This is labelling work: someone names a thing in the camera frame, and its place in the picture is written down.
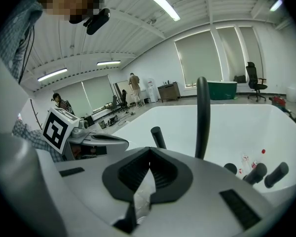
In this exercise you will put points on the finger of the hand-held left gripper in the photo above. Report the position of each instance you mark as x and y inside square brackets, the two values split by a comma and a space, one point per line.
[113, 142]

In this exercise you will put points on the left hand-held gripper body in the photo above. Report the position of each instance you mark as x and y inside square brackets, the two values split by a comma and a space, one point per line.
[55, 130]

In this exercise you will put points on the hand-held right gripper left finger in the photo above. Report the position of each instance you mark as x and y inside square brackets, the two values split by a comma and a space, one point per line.
[88, 189]

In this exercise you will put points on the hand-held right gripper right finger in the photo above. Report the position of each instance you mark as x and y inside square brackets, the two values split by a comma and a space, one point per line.
[202, 196]

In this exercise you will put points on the person's left forearm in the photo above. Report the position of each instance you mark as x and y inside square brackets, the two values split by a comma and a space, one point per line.
[32, 137]

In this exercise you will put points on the green bathtub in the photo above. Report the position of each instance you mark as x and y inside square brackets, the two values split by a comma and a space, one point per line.
[223, 90]

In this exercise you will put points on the person's head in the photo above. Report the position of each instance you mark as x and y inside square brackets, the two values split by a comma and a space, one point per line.
[69, 1]

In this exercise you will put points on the thin dark coat stand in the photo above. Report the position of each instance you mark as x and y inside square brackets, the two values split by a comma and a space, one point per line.
[35, 113]

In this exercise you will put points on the black monitor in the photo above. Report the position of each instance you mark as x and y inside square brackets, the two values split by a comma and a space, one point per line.
[90, 121]

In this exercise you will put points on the grey window roller blind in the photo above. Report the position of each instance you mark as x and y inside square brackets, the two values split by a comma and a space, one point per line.
[199, 58]
[230, 53]
[76, 97]
[251, 48]
[98, 92]

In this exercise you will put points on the black low office chair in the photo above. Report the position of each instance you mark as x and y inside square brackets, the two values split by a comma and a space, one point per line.
[119, 102]

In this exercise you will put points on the framed leaning board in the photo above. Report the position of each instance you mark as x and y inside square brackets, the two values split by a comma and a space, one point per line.
[122, 90]

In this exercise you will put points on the long ceiling light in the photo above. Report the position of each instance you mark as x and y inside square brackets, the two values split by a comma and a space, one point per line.
[276, 5]
[108, 63]
[165, 6]
[51, 74]

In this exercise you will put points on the white water dispenser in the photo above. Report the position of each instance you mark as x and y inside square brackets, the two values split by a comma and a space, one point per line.
[152, 90]

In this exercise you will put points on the brown wooden cabinet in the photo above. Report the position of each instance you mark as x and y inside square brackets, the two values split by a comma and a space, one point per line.
[169, 92]

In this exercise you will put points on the black curved tub spout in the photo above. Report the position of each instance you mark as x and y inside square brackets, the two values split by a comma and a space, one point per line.
[203, 120]

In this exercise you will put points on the person's plaid shirt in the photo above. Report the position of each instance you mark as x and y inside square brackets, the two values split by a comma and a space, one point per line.
[12, 33]

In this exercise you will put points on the red machine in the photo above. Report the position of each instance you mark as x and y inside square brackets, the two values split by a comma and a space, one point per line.
[278, 100]

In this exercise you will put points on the black bag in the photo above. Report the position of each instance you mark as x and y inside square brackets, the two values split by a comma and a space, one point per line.
[239, 78]

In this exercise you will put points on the black high-back office chair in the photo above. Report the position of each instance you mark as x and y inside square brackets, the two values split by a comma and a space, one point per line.
[255, 83]

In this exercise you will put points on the white bucket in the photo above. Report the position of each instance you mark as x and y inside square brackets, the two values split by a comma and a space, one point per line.
[291, 94]

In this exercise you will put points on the black head-mounted camera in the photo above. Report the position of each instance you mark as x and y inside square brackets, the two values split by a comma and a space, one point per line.
[98, 21]

